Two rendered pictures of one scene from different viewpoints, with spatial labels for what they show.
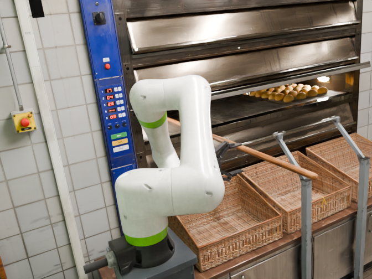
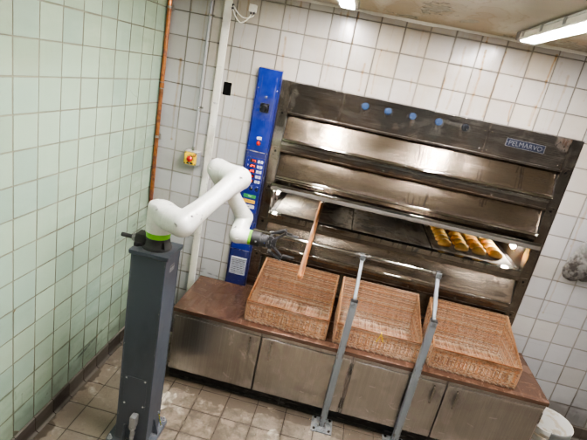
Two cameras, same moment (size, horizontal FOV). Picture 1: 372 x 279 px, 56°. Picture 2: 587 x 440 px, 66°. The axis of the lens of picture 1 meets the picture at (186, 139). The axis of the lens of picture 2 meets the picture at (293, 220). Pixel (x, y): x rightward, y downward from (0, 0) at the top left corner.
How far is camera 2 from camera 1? 1.68 m
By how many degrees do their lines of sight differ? 29
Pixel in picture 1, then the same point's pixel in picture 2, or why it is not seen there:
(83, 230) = (203, 250)
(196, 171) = (179, 212)
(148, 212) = (153, 221)
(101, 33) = (262, 119)
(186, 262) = (161, 257)
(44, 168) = (194, 194)
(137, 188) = (152, 206)
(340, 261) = (382, 406)
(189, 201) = (167, 223)
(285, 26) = (442, 169)
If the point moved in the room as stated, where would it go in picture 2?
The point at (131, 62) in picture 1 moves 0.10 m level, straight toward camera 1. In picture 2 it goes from (279, 147) to (272, 147)
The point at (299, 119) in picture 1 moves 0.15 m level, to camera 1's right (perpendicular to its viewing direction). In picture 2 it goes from (436, 266) to (457, 274)
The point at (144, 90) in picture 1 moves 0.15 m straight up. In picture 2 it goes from (212, 164) to (216, 136)
